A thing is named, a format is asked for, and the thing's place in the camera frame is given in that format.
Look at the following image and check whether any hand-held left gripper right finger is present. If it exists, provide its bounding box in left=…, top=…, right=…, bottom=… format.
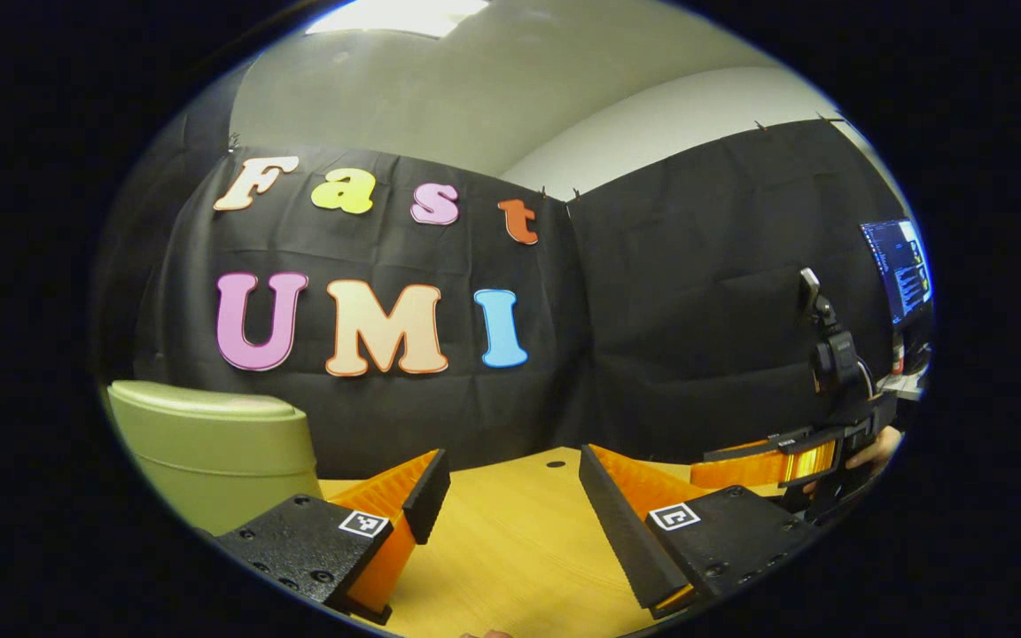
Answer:
left=578, top=443, right=822, bottom=619

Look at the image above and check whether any wooden desktop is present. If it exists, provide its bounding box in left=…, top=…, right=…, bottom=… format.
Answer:
left=316, top=446, right=795, bottom=637

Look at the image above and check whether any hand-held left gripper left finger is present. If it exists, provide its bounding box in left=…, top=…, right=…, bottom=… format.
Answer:
left=214, top=448, right=452, bottom=626

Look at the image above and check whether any ceiling light panel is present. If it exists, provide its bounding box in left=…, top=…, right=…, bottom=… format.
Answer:
left=307, top=0, right=489, bottom=38

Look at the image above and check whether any green desktop garbage bin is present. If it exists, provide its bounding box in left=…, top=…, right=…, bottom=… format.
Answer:
left=107, top=380, right=323, bottom=536

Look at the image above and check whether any black backdrop cloth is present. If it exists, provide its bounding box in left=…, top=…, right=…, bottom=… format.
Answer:
left=94, top=62, right=919, bottom=484

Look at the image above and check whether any computer monitor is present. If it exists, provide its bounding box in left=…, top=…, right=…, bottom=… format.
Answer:
left=859, top=218, right=933, bottom=325

